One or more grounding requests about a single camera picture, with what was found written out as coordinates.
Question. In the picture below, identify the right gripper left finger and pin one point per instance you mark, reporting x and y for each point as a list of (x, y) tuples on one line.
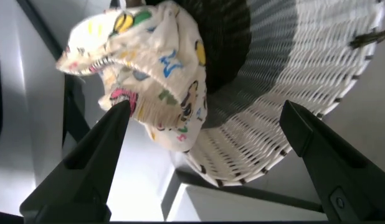
[(77, 186)]

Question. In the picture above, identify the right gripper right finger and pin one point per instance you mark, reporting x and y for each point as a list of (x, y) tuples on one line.
[(351, 186)]

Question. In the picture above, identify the cream printed shorts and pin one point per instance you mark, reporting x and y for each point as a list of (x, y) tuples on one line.
[(155, 62)]

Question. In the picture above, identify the black clothes rack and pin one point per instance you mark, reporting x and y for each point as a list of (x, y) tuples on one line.
[(75, 118)]

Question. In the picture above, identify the white laundry basket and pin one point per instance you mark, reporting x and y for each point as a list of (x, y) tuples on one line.
[(304, 77)]

